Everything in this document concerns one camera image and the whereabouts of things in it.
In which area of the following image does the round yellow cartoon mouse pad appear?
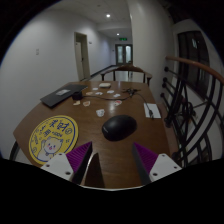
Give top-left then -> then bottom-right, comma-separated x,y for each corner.
28,115 -> 80,167

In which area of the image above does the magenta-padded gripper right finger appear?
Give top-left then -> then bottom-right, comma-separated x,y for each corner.
131,142 -> 183,186

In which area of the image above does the white open door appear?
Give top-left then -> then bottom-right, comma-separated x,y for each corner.
73,31 -> 91,81

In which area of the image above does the white paper sheet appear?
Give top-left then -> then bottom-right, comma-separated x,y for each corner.
143,102 -> 162,119

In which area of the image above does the black railing with wooden handrail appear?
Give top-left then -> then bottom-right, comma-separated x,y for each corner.
159,55 -> 224,168

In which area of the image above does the black cable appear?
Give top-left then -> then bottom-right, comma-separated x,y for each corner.
81,87 -> 155,120

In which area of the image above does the dark window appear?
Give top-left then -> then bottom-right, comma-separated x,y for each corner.
177,30 -> 212,101

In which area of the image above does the black computer mouse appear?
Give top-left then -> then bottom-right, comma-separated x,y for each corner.
101,114 -> 138,142

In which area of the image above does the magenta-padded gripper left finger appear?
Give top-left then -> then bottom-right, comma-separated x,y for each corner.
40,141 -> 94,186

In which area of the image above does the small black round object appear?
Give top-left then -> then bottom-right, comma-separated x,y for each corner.
71,90 -> 84,101

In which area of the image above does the brown wooden chair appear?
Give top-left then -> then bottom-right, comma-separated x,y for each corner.
100,64 -> 153,87

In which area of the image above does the glass double door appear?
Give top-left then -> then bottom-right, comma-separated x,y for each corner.
115,43 -> 134,66

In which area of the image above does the dark closed laptop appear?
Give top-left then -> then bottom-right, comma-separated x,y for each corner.
39,83 -> 89,109

